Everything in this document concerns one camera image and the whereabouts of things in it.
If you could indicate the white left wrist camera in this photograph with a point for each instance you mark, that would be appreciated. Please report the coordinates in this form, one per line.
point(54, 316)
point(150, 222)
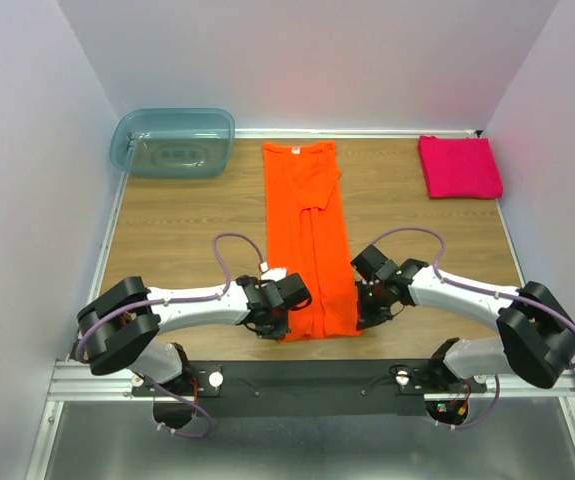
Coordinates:
point(272, 274)

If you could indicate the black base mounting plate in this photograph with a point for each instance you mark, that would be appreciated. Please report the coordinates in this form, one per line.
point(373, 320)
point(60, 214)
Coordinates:
point(318, 388)

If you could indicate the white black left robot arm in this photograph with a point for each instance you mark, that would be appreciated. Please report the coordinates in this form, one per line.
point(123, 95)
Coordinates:
point(119, 329)

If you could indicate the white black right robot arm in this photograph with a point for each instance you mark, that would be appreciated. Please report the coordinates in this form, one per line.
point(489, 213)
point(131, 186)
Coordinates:
point(534, 340)

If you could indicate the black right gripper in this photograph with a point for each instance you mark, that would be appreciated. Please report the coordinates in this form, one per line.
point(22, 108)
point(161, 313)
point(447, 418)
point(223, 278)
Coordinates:
point(365, 316)

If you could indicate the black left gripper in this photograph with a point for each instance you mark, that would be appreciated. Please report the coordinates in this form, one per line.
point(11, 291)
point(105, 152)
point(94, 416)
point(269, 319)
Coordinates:
point(278, 332)

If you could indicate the aluminium frame rail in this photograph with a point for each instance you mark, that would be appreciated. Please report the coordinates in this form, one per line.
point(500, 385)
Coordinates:
point(72, 381)

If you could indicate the teal plastic basin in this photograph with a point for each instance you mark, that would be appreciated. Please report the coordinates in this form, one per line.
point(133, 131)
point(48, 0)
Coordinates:
point(187, 143)

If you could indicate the orange t shirt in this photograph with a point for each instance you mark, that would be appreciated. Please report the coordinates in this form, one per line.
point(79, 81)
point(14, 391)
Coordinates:
point(306, 234)

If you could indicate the folded pink t shirt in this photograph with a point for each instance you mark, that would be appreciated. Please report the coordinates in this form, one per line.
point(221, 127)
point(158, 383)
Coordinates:
point(459, 168)

